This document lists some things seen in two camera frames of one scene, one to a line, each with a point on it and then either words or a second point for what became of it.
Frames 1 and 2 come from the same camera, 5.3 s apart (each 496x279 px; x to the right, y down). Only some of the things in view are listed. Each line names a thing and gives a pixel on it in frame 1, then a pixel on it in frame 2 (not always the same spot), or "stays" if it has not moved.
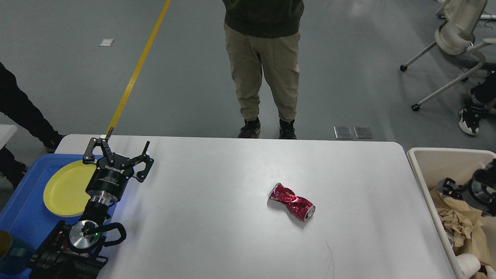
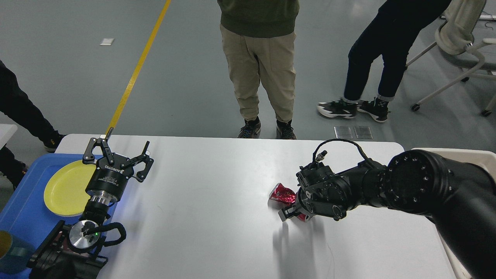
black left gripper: (109, 181) stays
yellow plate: (64, 191) stays
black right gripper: (480, 190) -> (312, 204)
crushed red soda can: (302, 207) stays
